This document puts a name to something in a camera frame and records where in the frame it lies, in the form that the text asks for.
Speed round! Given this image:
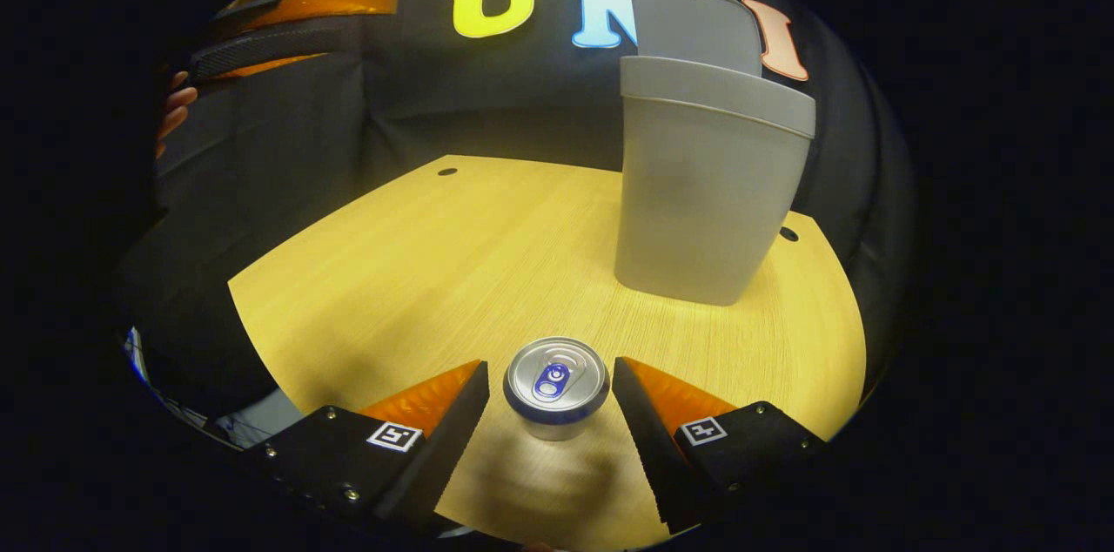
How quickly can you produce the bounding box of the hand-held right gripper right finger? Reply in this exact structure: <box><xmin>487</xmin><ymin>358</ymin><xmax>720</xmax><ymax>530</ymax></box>
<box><xmin>612</xmin><ymin>356</ymin><xmax>828</xmax><ymax>534</ymax></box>

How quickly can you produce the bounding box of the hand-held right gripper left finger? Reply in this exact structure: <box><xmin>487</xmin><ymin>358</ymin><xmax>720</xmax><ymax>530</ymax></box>
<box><xmin>248</xmin><ymin>360</ymin><xmax>490</xmax><ymax>527</ymax></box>

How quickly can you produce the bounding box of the blue pop can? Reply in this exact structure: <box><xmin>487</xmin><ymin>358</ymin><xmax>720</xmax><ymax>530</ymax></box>
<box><xmin>503</xmin><ymin>337</ymin><xmax>610</xmax><ymax>441</ymax></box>

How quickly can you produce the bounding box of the white desktop garbage bin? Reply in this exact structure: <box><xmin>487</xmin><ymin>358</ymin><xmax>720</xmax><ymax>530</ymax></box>
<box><xmin>614</xmin><ymin>0</ymin><xmax>817</xmax><ymax>306</ymax></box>

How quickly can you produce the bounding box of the wooden desktop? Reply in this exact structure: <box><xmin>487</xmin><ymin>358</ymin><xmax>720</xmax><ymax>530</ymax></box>
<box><xmin>228</xmin><ymin>155</ymin><xmax>868</xmax><ymax>552</ymax></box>

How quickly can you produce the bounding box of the black backdrop cloth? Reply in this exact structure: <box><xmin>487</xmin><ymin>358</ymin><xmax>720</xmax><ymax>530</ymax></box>
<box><xmin>122</xmin><ymin>0</ymin><xmax>915</xmax><ymax>414</ymax></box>

